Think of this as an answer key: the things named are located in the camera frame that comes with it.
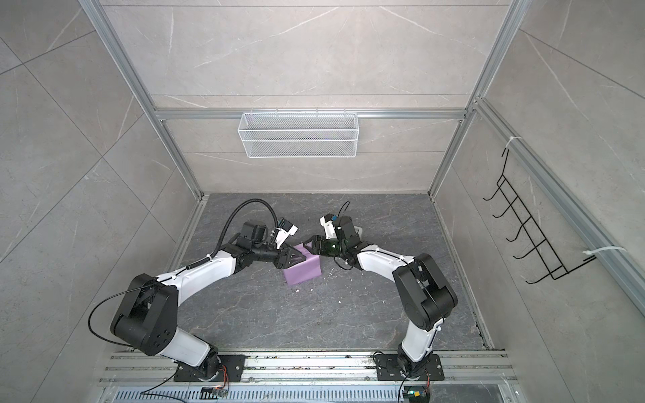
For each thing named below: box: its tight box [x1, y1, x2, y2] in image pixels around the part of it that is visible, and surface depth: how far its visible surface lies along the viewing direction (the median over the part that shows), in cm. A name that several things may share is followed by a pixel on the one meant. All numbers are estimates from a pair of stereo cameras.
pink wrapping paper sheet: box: [283, 243, 322, 286], surface depth 87 cm
